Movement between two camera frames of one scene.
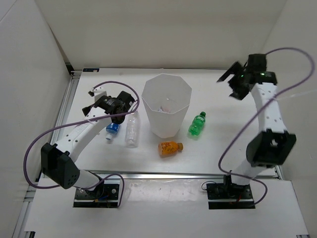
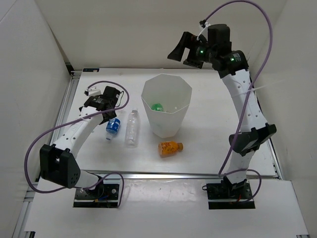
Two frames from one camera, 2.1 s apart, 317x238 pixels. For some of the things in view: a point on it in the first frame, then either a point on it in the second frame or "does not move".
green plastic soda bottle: (197, 123) to (157, 106)
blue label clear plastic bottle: (111, 130) does not move
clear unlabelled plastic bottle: (132, 138) does not move
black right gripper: (235, 69) to (188, 40)
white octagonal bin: (167, 98) does not move
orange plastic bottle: (169, 148) does not move
